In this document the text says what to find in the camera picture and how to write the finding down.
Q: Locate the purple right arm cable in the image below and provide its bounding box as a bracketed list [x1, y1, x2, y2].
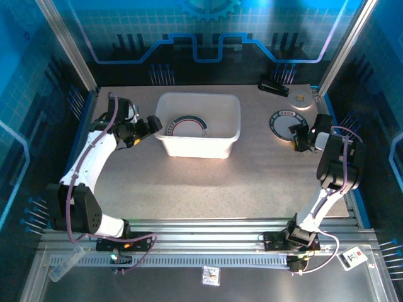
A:
[292, 125, 365, 277]

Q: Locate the slotted grey cable duct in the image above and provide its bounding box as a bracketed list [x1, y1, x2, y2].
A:
[50, 253, 289, 270]

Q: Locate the white plate green red rim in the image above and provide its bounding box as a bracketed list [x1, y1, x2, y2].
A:
[166, 115, 210, 138]

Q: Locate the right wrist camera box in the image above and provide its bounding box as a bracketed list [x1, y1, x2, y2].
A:
[314, 113, 334, 135]

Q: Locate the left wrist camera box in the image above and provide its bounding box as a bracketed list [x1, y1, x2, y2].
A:
[106, 98, 141, 122]

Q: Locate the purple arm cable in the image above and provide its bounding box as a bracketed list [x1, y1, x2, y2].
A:
[64, 91, 158, 274]
[292, 125, 365, 277]

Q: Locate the black controller box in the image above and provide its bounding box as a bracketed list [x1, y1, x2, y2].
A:
[109, 250, 133, 271]
[288, 254, 309, 274]

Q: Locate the white tape roll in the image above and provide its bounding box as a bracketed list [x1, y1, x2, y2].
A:
[289, 89, 313, 110]

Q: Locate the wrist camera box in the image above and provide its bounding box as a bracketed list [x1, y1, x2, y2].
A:
[314, 113, 334, 135]
[106, 98, 141, 122]

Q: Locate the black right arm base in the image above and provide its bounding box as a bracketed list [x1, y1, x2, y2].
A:
[263, 231, 321, 252]

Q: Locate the white plate green lettered rim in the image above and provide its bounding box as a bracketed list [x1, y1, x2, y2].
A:
[268, 108, 311, 143]

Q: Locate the aluminium frame post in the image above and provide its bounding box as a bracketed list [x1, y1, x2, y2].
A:
[34, 0, 100, 95]
[317, 0, 378, 97]

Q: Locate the white plastic bin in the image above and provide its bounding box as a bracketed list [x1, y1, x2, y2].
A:
[154, 92, 242, 159]

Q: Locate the black stapler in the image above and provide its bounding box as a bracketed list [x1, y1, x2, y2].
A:
[258, 80, 290, 98]

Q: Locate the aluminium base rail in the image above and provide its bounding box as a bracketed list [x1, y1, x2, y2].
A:
[39, 218, 378, 252]

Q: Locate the white card red mark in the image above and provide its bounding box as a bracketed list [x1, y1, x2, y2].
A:
[336, 246, 368, 272]

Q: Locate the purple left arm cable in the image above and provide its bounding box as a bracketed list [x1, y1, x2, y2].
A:
[64, 91, 158, 274]

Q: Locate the clear plastic case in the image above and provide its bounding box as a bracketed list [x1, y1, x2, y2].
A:
[47, 245, 86, 282]

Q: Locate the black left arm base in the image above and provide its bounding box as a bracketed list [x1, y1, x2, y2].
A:
[96, 232, 157, 252]

